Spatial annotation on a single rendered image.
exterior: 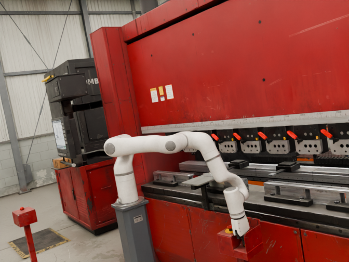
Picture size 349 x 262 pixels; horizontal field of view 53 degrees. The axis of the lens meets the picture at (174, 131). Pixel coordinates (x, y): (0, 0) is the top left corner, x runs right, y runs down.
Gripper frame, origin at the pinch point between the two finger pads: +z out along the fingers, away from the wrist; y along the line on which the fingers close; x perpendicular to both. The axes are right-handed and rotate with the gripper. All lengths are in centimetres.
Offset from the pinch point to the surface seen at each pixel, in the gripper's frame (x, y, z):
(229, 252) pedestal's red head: -7.4, 6.8, 4.8
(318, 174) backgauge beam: 19, -62, -14
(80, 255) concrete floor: -259, -10, 67
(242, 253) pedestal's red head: 1.6, 6.8, 3.4
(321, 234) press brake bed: 34.9, -19.6, 2.0
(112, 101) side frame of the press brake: -137, -36, -93
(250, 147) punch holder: -10, -40, -42
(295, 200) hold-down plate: 19.3, -29.4, -11.9
